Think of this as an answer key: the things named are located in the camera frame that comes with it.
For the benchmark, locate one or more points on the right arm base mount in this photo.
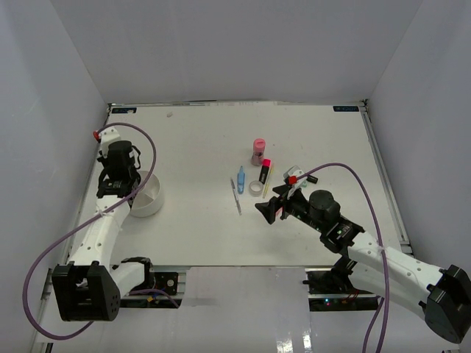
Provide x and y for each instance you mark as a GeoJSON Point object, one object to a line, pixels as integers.
{"type": "Point", "coordinates": [330, 293]}

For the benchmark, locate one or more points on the pink glue stick bottle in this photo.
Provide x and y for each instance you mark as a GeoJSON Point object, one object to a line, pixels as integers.
{"type": "Point", "coordinates": [258, 149]}

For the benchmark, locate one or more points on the yellow pencil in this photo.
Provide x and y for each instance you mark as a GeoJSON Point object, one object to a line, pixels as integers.
{"type": "Point", "coordinates": [266, 186]}

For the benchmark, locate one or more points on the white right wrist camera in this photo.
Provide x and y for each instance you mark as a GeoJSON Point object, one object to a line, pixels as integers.
{"type": "Point", "coordinates": [294, 179]}

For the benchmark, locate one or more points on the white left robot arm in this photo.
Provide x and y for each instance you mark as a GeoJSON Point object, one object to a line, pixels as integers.
{"type": "Point", "coordinates": [89, 287]}

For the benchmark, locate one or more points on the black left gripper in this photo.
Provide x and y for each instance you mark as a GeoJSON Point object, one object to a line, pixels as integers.
{"type": "Point", "coordinates": [105, 162]}

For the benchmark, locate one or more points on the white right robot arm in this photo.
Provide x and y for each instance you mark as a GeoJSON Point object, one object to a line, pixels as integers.
{"type": "Point", "coordinates": [439, 296]}

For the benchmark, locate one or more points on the pink black highlighter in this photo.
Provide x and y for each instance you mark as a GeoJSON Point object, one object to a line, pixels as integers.
{"type": "Point", "coordinates": [265, 168]}

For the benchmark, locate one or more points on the blue correction tape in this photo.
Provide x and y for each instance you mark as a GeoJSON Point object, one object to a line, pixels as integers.
{"type": "Point", "coordinates": [240, 180]}

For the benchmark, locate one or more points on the green black highlighter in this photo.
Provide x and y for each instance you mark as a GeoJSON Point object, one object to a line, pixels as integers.
{"type": "Point", "coordinates": [311, 179]}

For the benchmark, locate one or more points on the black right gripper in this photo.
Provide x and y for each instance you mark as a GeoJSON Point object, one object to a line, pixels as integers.
{"type": "Point", "coordinates": [268, 209]}

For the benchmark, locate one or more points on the clear tape roll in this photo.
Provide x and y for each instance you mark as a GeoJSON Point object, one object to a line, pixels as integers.
{"type": "Point", "coordinates": [256, 188]}

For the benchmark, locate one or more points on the white round divided container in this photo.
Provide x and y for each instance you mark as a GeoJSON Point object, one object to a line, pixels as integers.
{"type": "Point", "coordinates": [149, 200]}

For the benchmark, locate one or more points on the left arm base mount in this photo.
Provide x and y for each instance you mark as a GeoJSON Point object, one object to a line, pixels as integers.
{"type": "Point", "coordinates": [161, 293]}

